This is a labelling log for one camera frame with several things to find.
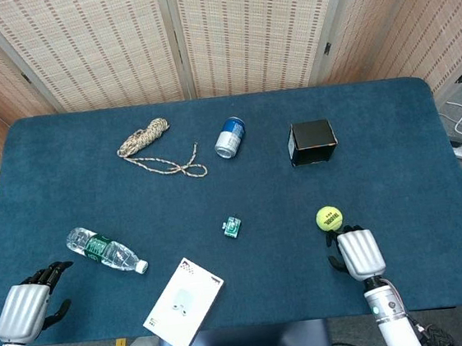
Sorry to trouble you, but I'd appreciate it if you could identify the clear plastic water bottle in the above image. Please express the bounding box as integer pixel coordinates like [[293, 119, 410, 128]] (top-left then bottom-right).
[[64, 219, 150, 283]]

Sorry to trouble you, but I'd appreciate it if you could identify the white earbuds box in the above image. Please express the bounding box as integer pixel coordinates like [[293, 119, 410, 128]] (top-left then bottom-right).
[[136, 252, 232, 346]]

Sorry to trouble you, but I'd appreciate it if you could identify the small green white packet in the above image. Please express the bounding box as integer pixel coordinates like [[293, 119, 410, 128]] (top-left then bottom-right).
[[220, 216, 244, 239]]

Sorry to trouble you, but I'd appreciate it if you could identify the beige braided rope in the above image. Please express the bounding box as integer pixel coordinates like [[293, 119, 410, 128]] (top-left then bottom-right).
[[113, 113, 209, 187]]

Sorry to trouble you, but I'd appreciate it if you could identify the bamboo folding screen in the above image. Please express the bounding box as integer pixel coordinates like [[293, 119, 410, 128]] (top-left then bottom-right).
[[0, 0, 462, 165]]

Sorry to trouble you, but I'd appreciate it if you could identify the dark blue table mat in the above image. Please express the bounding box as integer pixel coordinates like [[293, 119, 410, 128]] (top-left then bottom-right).
[[0, 70, 462, 346]]

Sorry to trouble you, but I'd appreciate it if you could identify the blue silver drink can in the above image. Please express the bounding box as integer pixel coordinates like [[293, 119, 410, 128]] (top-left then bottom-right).
[[211, 114, 250, 160]]

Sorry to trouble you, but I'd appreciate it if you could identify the black cardboard box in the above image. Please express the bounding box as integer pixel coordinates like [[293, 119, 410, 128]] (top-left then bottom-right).
[[284, 118, 340, 168]]

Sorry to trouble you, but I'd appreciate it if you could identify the yellow tennis ball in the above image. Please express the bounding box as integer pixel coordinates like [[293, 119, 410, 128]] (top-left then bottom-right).
[[314, 205, 345, 233]]

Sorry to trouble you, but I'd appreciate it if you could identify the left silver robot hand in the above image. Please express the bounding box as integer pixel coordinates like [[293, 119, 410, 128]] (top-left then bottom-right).
[[0, 260, 82, 346]]

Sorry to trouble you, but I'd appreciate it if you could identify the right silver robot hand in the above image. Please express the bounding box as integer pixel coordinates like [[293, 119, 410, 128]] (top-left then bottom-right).
[[324, 222, 388, 285]]

